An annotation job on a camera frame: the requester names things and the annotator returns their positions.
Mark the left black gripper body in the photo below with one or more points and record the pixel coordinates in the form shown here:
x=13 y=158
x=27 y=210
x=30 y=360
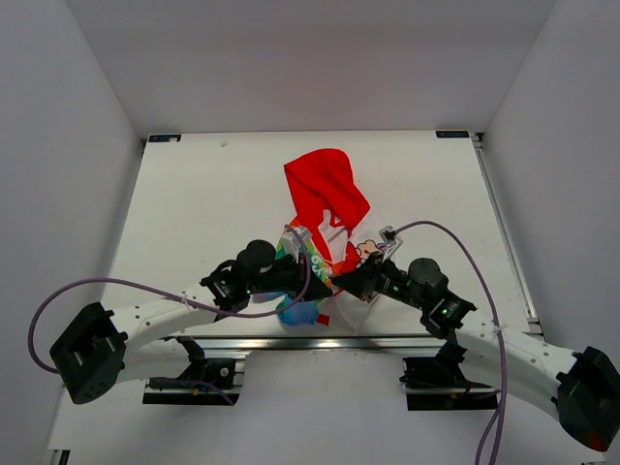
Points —
x=287 y=278

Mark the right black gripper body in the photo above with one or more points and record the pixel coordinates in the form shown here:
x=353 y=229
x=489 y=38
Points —
x=393 y=282

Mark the white red cartoon jacket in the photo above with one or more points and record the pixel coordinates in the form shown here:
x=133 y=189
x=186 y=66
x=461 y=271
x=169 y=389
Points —
x=340 y=231

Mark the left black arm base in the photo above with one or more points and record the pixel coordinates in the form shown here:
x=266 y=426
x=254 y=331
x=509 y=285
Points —
x=205 y=380

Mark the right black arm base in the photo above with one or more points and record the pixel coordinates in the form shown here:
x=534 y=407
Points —
x=437 y=384

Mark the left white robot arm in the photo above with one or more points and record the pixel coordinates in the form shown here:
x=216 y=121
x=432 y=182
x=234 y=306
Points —
x=169 y=315

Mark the right blue corner label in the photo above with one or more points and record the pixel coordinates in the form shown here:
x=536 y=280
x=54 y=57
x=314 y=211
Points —
x=452 y=134

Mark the blue corner label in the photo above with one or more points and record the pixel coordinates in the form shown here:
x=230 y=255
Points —
x=165 y=138
x=452 y=134

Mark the left blue corner label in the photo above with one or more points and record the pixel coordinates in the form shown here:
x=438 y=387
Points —
x=165 y=138

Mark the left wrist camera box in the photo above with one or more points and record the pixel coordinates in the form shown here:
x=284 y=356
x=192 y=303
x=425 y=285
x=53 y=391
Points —
x=293 y=240

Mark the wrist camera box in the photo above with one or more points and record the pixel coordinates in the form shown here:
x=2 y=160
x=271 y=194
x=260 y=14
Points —
x=293 y=240
x=390 y=242

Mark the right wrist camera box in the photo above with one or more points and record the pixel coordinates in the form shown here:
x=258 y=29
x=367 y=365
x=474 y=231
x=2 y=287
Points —
x=390 y=242

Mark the aluminium front rail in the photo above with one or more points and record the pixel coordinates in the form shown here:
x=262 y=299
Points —
x=315 y=344

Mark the aluminium rail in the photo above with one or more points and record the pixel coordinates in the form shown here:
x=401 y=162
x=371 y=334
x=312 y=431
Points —
x=315 y=344
x=530 y=309

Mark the aluminium right side rail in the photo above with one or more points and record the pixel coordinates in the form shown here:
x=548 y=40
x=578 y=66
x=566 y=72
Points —
x=530 y=309

